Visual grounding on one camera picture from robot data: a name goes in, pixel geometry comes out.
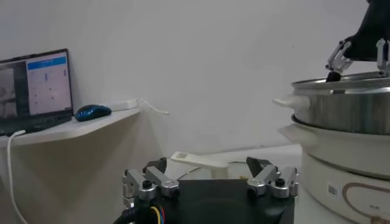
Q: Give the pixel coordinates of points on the stainless steel steamer basket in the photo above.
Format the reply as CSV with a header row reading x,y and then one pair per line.
x,y
344,109

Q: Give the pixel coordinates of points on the white flat adapter box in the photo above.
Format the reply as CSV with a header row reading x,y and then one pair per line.
x,y
123,104

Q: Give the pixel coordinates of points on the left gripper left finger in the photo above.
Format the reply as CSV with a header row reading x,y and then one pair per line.
x,y
146,182

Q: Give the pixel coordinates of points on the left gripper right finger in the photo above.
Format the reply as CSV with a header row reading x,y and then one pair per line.
x,y
265,179

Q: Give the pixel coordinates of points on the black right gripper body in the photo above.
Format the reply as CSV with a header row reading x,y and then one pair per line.
x,y
371,30

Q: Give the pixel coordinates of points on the white side table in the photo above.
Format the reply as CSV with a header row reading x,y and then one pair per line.
x,y
73,128

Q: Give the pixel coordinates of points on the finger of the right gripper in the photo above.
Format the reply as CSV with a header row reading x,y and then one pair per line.
x,y
383,58
338,61

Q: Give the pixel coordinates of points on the blue computer mouse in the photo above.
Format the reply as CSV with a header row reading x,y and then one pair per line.
x,y
92,112

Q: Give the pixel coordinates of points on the white electric pot base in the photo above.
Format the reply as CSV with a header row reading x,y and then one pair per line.
x,y
335,158

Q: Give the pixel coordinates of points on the black laptop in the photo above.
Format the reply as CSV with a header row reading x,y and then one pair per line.
x,y
45,85

